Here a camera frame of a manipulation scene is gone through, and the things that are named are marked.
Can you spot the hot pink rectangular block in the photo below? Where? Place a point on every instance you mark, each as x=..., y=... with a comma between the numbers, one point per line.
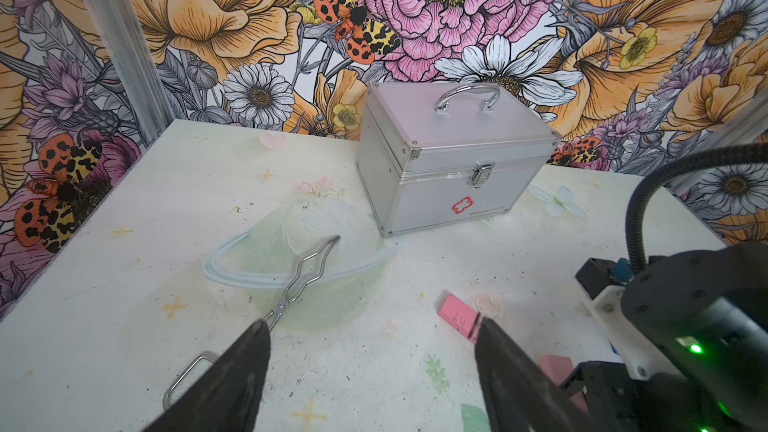
x=460, y=317

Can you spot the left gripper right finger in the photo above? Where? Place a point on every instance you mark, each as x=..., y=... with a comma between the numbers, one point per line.
x=518, y=395

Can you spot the silver metal first-aid case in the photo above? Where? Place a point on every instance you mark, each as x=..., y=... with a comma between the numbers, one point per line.
x=439, y=153

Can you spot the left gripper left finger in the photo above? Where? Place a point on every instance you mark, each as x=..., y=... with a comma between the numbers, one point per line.
x=228, y=395

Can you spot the right aluminium frame post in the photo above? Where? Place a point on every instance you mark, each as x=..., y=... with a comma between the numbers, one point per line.
x=706, y=117

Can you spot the clear plastic bowl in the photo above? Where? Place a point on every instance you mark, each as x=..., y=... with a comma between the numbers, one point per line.
x=262, y=261

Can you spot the metal wire tongs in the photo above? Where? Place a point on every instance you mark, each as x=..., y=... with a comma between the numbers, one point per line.
x=290, y=294

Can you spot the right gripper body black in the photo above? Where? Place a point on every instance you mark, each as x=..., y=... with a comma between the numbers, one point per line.
x=612, y=360

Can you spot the left aluminium frame post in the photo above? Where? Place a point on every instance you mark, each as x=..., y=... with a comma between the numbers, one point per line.
x=120, y=29

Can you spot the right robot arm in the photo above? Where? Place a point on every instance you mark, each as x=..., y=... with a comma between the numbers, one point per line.
x=691, y=335

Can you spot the light pink rectangular block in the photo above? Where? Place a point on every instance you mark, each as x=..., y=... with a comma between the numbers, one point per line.
x=557, y=369

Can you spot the aluminium frame post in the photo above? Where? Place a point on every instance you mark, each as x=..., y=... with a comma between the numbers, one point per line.
x=120, y=29
x=706, y=117

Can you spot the blue cube block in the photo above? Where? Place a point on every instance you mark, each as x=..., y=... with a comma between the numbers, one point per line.
x=622, y=271

